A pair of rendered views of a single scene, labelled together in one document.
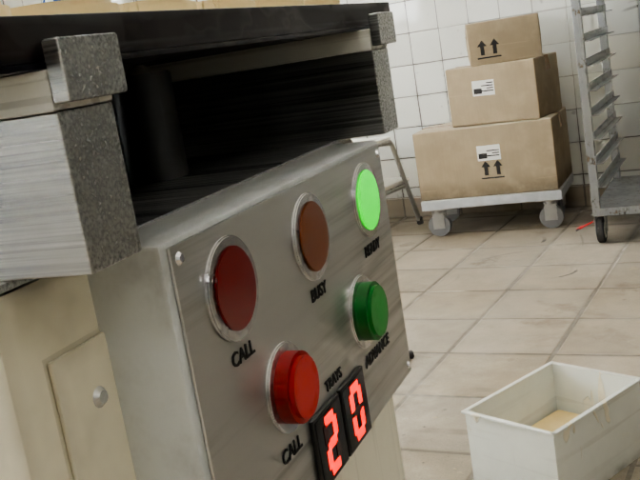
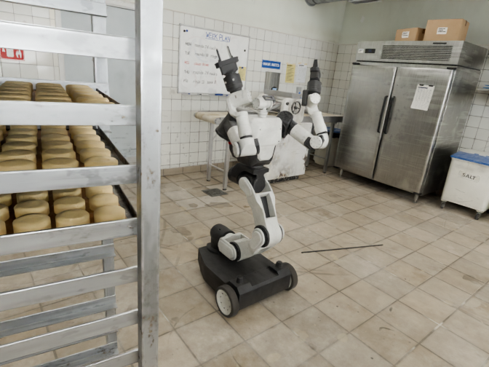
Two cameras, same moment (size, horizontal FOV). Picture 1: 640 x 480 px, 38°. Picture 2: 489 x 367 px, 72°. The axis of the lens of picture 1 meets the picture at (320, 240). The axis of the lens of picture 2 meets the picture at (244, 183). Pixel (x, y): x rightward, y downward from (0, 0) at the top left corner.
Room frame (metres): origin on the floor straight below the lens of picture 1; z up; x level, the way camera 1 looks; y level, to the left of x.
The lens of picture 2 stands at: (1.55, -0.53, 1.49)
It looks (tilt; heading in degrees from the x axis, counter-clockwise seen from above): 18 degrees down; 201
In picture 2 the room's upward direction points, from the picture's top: 6 degrees clockwise
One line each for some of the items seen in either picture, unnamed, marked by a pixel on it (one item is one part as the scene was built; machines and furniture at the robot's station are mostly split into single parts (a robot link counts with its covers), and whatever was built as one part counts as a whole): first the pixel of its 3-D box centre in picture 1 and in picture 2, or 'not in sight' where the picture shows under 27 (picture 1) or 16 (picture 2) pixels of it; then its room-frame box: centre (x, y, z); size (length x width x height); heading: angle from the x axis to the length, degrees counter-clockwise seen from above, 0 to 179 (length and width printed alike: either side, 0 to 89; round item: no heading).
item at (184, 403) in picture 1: (292, 327); not in sight; (0.42, 0.02, 0.77); 0.24 x 0.04 x 0.14; 157
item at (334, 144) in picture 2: not in sight; (328, 145); (-4.70, -1.32, 0.33); 0.54 x 0.53 x 0.66; 61
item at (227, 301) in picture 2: not in sight; (226, 301); (-0.11, -1.20, 0.10); 0.20 x 0.05 x 0.20; 61
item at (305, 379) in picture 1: (289, 387); not in sight; (0.36, 0.02, 0.76); 0.03 x 0.02 x 0.03; 157
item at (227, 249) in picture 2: not in sight; (236, 246); (-0.47, -1.31, 0.28); 0.21 x 0.20 x 0.13; 61
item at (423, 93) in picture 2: not in sight; (422, 97); (-3.32, -0.11, 1.39); 0.22 x 0.03 x 0.31; 61
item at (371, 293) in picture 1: (365, 310); not in sight; (0.45, -0.02, 0.76); 0.03 x 0.02 x 0.03; 157
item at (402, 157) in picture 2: not in sight; (399, 119); (-3.90, -0.28, 1.02); 1.40 x 0.90 x 2.05; 61
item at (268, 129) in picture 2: not in sight; (253, 136); (-0.44, -1.26, 1.10); 0.34 x 0.30 x 0.36; 151
